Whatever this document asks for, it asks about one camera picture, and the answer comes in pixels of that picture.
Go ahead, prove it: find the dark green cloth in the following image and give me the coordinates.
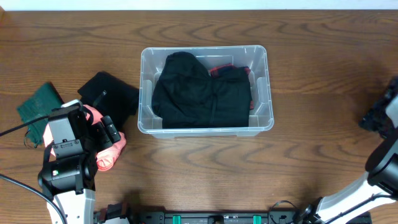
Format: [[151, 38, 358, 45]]
[[17, 82, 63, 148]]

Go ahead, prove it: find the black cloth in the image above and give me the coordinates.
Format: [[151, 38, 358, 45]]
[[78, 72, 139, 129]]

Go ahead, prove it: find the red plaid flannel shirt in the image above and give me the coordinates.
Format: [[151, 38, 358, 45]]
[[208, 63, 254, 110]]

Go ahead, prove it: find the clear plastic storage bin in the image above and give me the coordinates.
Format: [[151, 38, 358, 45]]
[[137, 45, 274, 139]]

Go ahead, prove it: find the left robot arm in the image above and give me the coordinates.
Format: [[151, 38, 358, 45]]
[[38, 105, 121, 224]]

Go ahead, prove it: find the salmon pink garment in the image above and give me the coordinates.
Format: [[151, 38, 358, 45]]
[[43, 105, 126, 172]]

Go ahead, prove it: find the large black garment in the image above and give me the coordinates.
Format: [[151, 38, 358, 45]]
[[151, 51, 253, 129]]

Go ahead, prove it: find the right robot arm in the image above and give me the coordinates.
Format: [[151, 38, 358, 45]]
[[293, 77, 397, 223]]

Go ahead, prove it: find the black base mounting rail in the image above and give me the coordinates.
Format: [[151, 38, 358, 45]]
[[93, 203, 298, 224]]

